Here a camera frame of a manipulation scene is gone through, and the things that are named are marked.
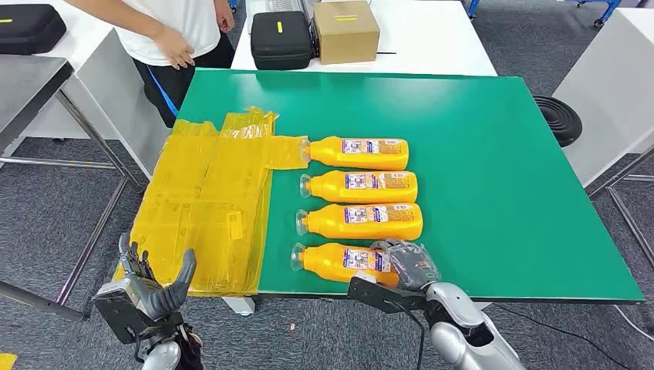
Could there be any person's right hand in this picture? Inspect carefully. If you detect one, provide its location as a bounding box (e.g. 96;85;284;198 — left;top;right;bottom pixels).
153;25;196;71

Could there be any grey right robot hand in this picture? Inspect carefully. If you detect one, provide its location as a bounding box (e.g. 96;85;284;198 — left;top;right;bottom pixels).
370;238;441;292

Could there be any person's left hand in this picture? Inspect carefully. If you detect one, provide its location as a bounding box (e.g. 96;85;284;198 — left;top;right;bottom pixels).
214;0;236;34

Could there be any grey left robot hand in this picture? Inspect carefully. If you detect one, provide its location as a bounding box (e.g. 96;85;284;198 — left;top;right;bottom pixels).
118;232;198;321

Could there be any orange detergent bottle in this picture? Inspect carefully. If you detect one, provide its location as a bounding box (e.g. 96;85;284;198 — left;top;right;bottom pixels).
290;242;400;288
299;170;419;205
295;203;424;241
300;136;410;172

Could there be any person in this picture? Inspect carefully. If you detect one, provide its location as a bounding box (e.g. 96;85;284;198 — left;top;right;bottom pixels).
66;0;237;129

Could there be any silver grey device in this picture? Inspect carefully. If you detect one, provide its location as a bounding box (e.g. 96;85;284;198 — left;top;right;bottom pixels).
244;0;320;34

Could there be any black zip case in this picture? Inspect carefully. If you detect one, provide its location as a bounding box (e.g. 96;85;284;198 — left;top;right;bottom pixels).
0;4;67;56
250;11;314;71

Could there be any yellow plastic film sheet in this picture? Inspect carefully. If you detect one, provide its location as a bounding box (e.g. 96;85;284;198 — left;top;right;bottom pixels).
113;106;311;298

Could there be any green topped table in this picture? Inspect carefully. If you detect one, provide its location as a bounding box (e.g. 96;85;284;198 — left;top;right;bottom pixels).
176;67;646;318

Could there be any brown cardboard box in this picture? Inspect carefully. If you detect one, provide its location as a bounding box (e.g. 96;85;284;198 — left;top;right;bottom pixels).
312;1;381;66

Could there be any grey metal leg table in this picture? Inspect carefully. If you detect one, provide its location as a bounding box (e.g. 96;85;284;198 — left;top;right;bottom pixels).
0;55;147;324

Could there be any black round stool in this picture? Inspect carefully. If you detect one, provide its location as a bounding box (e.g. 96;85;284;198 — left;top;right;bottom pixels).
532;95;584;148

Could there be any blue wheeled cart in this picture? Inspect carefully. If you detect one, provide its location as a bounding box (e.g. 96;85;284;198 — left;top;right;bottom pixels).
577;0;622;28

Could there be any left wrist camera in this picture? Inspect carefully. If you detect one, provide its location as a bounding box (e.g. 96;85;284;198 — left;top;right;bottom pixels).
93;277;154;344

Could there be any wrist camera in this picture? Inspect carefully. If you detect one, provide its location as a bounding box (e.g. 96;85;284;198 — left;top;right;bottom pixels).
347;273;430;314
93;277;154;344

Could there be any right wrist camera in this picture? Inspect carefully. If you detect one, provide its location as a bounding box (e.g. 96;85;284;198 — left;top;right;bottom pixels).
347;273;430;314

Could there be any black right camera cable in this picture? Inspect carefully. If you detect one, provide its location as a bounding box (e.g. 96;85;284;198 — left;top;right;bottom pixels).
383;298;427;370

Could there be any black floor cable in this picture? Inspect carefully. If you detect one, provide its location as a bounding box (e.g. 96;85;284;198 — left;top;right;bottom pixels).
493;304;635;370

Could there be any white floor cable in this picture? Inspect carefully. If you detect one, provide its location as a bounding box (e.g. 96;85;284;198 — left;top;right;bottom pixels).
612;304;654;342

